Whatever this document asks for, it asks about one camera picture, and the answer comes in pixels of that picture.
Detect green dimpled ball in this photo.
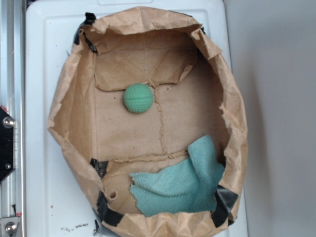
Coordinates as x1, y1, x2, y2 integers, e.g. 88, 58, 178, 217
123, 83, 154, 114

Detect teal microfiber cloth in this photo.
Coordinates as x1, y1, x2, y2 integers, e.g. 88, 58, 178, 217
129, 135, 225, 217

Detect aluminium frame rail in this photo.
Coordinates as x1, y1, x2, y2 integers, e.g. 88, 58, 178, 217
0, 0, 27, 237

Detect black mounting bracket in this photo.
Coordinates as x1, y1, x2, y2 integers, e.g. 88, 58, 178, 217
0, 106, 15, 183

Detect brown paper bag tray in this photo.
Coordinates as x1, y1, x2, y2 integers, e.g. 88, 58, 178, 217
47, 7, 248, 237

